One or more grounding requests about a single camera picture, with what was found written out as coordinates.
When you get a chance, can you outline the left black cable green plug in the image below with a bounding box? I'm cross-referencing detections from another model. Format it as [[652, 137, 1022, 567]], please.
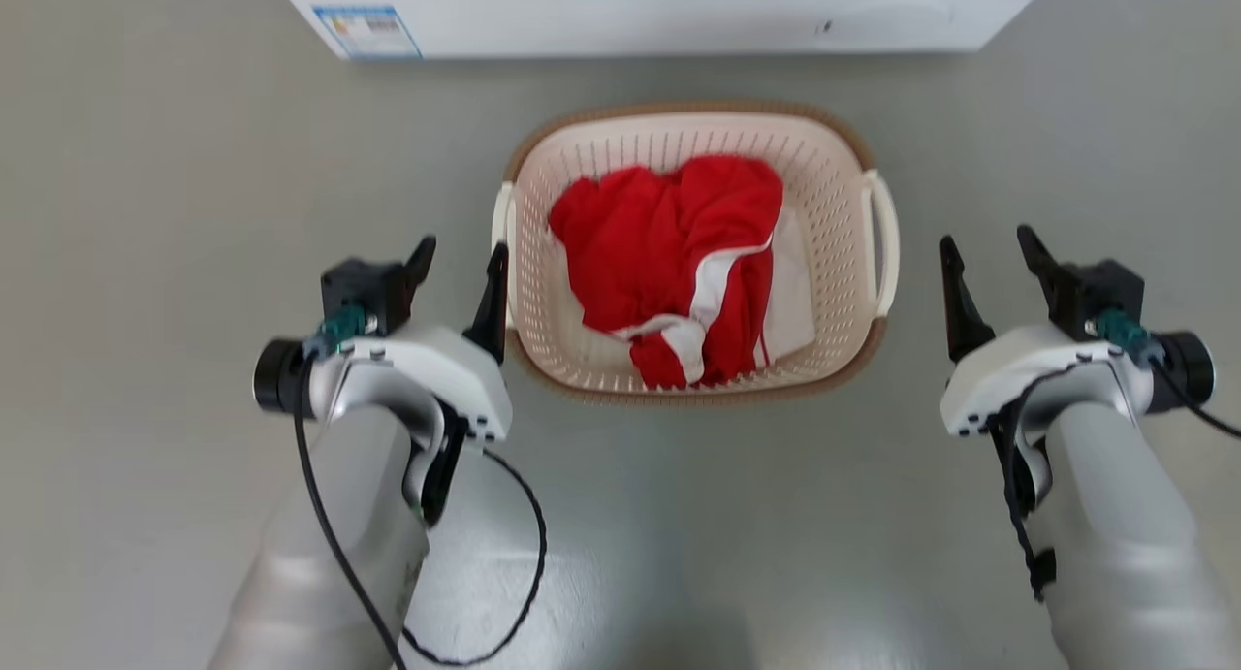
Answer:
[[293, 305, 410, 670]]

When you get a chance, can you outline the white washing machine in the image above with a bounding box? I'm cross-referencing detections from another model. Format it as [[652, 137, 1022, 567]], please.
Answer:
[[267, 0, 1064, 62]]

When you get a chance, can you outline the red garment with white stripes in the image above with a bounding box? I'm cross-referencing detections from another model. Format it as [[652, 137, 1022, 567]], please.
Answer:
[[548, 154, 784, 390]]

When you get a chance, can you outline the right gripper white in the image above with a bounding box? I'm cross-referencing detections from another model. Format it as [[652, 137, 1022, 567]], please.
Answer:
[[938, 224, 1217, 439]]

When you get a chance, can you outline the blue energy label sticker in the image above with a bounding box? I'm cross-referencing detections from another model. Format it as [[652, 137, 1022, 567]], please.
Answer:
[[312, 6, 424, 62]]

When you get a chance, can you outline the beige plastic laundry basket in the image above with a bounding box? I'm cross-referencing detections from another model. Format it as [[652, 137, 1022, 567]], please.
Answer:
[[492, 103, 901, 406]]

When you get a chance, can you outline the left black looped cable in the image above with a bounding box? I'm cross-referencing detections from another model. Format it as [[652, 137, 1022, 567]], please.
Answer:
[[400, 447, 550, 668]]

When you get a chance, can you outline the right black braided cable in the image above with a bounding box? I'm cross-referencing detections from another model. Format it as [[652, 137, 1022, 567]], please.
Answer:
[[987, 364, 1079, 603]]

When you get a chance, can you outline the right black cable green plug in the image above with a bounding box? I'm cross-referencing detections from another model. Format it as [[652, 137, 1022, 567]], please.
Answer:
[[1094, 307, 1241, 440]]

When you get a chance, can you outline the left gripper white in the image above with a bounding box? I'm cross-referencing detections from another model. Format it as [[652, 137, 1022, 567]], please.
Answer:
[[254, 236, 513, 448]]

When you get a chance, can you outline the black cable green plug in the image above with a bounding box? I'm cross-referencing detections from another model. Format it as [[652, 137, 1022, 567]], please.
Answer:
[[1094, 307, 1241, 440], [293, 305, 410, 670]]

